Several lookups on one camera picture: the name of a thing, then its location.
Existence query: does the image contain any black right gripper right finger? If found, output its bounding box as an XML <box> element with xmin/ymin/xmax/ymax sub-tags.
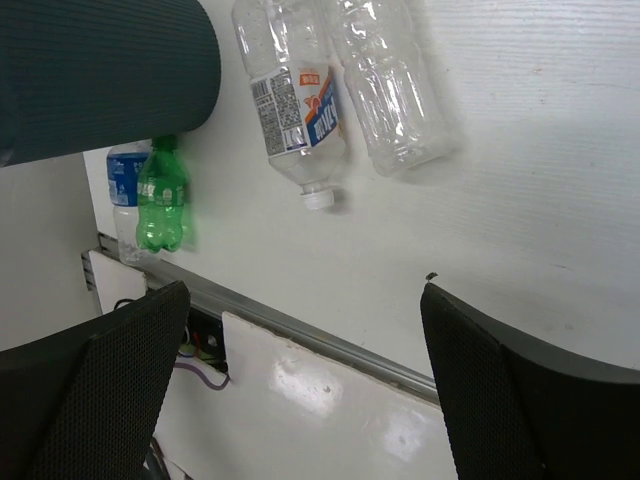
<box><xmin>420</xmin><ymin>282</ymin><xmax>639</xmax><ymax>479</ymax></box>

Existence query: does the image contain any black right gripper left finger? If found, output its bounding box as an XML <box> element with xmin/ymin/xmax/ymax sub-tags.
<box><xmin>1</xmin><ymin>282</ymin><xmax>191</xmax><ymax>479</ymax></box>

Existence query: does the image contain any clear bottle orange blue label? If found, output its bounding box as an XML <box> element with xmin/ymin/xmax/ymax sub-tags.
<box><xmin>232</xmin><ymin>1</ymin><xmax>346</xmax><ymax>210</ymax></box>

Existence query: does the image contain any clear unlabelled plastic bottle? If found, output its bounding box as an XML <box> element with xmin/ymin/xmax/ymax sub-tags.
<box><xmin>323</xmin><ymin>1</ymin><xmax>453</xmax><ymax>177</ymax></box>

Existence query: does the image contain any green plastic soda bottle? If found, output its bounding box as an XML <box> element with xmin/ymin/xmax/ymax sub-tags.
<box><xmin>136</xmin><ymin>135</ymin><xmax>189</xmax><ymax>254</ymax></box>

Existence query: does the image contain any dark teal plastic bin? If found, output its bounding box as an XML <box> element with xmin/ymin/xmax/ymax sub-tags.
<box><xmin>1</xmin><ymin>1</ymin><xmax>222</xmax><ymax>167</ymax></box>

